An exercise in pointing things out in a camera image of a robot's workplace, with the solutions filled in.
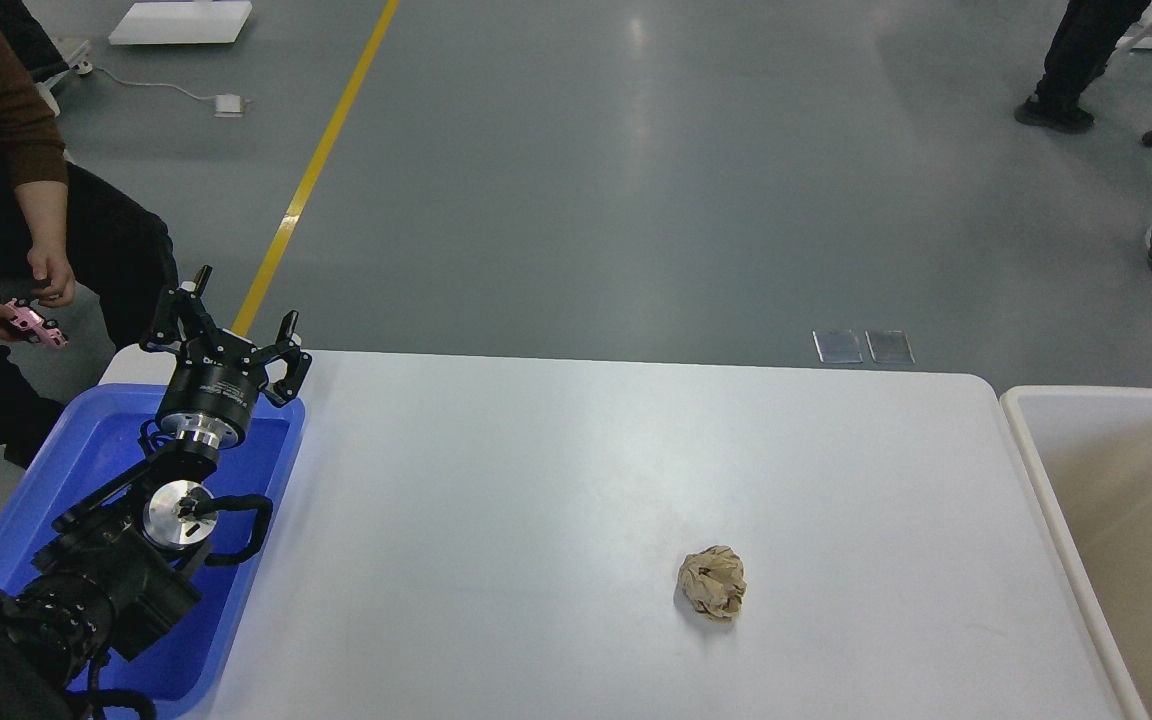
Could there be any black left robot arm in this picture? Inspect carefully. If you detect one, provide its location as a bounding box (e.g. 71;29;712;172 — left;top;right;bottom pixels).
0;266;312;719

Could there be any seated person brown sweater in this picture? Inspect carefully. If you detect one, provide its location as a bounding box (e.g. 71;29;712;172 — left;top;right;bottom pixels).
0;0;181;469

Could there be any metal floor plate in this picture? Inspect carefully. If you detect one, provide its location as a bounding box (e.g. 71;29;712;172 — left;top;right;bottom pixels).
812;331;864;365
865;331;916;365

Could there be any white power adapter with cable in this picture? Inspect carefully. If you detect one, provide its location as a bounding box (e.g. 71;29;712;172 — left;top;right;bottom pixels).
70;60;250;118

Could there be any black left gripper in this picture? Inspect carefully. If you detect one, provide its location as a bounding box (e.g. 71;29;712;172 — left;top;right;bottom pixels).
141;265;312;448

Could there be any blue plastic bin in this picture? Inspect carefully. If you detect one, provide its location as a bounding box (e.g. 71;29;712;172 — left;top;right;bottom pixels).
0;382;306;718

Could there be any person in black trousers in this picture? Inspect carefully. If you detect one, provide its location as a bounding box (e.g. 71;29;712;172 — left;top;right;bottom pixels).
1011;1;1149;135

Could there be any white flat floor base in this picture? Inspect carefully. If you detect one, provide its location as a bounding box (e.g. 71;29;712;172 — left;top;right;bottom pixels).
108;1;253;46

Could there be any pink handheld device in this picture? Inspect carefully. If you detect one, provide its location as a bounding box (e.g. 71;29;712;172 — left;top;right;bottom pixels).
1;300;69;350

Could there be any beige plastic bin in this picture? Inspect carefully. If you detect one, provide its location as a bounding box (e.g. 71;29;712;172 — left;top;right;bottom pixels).
1001;386;1152;719

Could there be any left metal floor plate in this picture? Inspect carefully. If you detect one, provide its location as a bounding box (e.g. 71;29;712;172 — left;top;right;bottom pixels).
812;331;864;365

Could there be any right metal floor plate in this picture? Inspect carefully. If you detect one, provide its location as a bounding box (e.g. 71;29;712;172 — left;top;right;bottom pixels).
865;331;916;365

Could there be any crumpled brown paper ball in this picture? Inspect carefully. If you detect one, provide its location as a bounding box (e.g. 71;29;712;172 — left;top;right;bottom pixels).
676;544;748;623

